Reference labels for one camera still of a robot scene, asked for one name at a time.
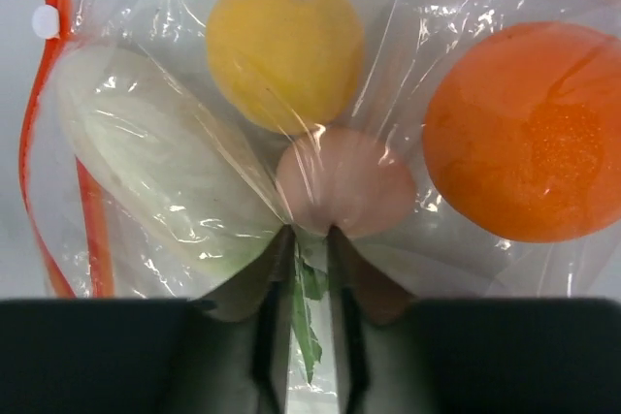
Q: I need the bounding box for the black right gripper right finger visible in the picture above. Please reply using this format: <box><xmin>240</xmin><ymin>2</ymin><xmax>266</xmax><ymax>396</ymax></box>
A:
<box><xmin>327</xmin><ymin>227</ymin><xmax>620</xmax><ymax>413</ymax></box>

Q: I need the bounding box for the fake orange fruit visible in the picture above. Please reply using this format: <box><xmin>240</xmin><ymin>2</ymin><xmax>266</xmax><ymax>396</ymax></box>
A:
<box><xmin>422</xmin><ymin>21</ymin><xmax>620</xmax><ymax>242</ymax></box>

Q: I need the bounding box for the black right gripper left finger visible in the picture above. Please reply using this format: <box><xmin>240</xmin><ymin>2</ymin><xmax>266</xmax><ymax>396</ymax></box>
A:
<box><xmin>1</xmin><ymin>226</ymin><xmax>295</xmax><ymax>413</ymax></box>

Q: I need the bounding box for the clear zip top bag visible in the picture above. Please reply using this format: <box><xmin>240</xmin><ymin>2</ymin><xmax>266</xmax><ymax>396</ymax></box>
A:
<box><xmin>18</xmin><ymin>0</ymin><xmax>620</xmax><ymax>396</ymax></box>

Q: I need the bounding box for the fake white radish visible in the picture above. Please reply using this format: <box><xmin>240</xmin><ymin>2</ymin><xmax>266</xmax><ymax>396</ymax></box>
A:
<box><xmin>52</xmin><ymin>46</ymin><xmax>282</xmax><ymax>275</ymax></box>

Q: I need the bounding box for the fake pink peach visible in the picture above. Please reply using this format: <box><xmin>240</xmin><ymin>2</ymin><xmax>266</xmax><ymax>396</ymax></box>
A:
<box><xmin>276</xmin><ymin>127</ymin><xmax>417</xmax><ymax>238</ymax></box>

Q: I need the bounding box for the fake yellow lemon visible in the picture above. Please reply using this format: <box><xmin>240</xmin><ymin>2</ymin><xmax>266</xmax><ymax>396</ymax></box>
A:
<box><xmin>206</xmin><ymin>0</ymin><xmax>365</xmax><ymax>135</ymax></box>

